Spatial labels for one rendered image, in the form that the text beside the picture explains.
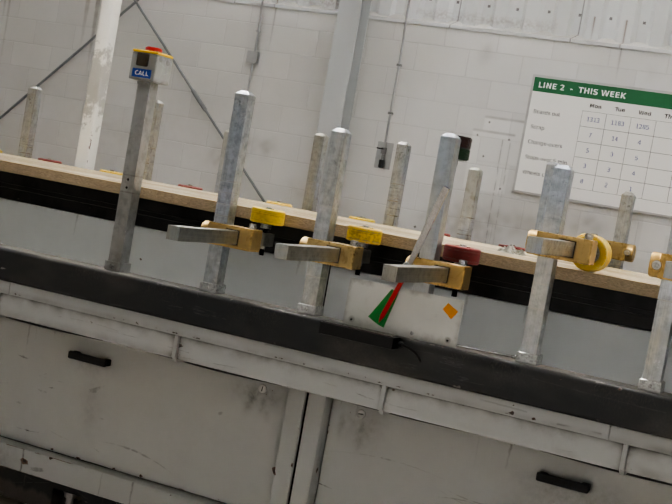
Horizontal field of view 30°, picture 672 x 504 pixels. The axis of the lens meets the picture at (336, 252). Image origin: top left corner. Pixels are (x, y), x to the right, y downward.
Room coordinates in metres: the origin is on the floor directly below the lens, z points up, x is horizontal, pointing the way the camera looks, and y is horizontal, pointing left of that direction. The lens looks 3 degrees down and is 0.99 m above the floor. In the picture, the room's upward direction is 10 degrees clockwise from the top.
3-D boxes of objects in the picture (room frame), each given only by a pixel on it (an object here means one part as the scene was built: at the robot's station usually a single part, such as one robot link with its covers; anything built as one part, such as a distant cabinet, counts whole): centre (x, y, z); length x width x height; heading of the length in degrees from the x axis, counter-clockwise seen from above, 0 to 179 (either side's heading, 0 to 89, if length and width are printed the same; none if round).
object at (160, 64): (2.95, 0.50, 1.18); 0.07 x 0.07 x 0.08; 67
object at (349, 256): (2.74, 0.01, 0.84); 0.14 x 0.06 x 0.05; 67
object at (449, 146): (2.65, -0.20, 0.90); 0.04 x 0.04 x 0.48; 67
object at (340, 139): (2.75, 0.03, 0.87); 0.04 x 0.04 x 0.48; 67
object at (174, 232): (2.77, 0.25, 0.83); 0.43 x 0.03 x 0.04; 157
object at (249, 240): (2.84, 0.24, 0.84); 0.14 x 0.06 x 0.05; 67
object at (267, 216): (2.95, 0.17, 0.85); 0.08 x 0.08 x 0.11
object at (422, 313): (2.64, -0.16, 0.75); 0.26 x 0.01 x 0.10; 67
